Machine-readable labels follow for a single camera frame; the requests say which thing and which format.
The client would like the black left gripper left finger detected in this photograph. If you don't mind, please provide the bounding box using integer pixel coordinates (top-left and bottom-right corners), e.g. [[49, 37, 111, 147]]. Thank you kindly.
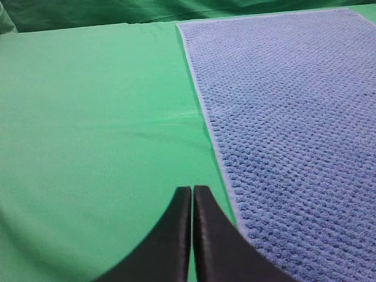
[[95, 186, 192, 281]]

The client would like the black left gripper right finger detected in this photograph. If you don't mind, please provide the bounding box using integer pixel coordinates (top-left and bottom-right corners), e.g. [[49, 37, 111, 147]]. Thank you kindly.
[[193, 185, 295, 281]]

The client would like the blue waffle weave towel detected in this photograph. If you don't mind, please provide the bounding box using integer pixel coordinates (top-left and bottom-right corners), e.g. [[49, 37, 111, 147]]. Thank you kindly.
[[177, 8, 375, 281]]

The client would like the green backdrop cloth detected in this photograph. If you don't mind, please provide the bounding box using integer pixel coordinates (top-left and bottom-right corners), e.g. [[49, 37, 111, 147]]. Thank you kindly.
[[1, 0, 366, 32]]

